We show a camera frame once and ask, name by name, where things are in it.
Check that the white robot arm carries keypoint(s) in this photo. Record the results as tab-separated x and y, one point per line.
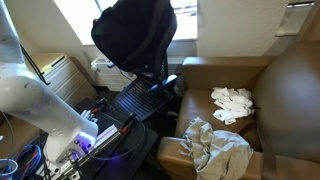
33	96

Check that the beige drawer cabinet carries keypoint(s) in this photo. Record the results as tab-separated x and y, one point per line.
66	80

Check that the white socks pile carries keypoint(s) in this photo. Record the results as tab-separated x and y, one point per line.
233	103

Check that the white radiator cover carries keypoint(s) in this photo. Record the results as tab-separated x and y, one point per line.
113	78

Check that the black mesh office chair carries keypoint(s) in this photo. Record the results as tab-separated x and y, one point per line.
140	98

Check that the white cup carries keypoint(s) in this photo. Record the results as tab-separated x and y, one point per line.
8	170

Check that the window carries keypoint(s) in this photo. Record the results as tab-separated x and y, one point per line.
186	20

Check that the grey hooded cloth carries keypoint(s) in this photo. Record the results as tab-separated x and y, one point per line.
220	150

